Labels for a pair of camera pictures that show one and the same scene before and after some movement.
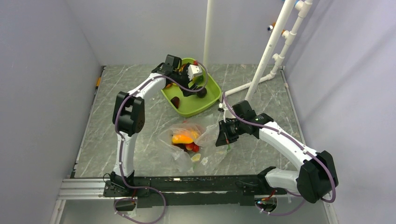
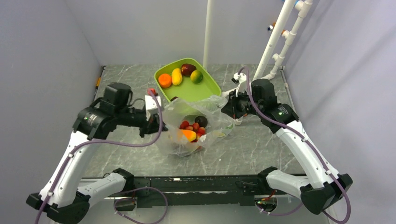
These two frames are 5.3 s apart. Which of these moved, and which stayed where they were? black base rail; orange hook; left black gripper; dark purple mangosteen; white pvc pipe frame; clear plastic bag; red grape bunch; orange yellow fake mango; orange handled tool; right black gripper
Moved: dark purple mangosteen; clear plastic bag; left black gripper; right black gripper; red grape bunch
Stayed: black base rail; orange handled tool; orange yellow fake mango; orange hook; white pvc pipe frame
